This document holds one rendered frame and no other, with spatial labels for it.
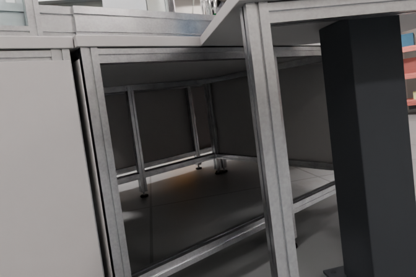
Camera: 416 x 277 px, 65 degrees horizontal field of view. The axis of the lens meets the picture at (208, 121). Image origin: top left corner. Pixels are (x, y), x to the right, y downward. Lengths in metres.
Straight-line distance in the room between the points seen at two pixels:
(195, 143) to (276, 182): 2.48
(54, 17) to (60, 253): 0.62
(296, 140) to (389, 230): 1.26
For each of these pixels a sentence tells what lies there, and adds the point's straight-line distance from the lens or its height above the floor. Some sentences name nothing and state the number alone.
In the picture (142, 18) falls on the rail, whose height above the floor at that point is 0.94.
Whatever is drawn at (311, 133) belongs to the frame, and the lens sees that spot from 2.19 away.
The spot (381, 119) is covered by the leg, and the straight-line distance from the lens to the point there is 1.05.
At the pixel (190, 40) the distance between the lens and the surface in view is 1.08.
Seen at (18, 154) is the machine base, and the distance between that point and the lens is 0.89.
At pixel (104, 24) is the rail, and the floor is 0.91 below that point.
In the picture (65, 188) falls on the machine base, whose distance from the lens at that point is 0.92.
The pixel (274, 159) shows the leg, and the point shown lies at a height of 0.52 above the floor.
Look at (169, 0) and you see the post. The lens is 1.57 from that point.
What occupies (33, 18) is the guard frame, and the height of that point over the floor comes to 0.91.
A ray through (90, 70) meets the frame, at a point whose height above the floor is 0.77.
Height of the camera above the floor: 0.65
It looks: 4 degrees down
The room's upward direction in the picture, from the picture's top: 7 degrees counter-clockwise
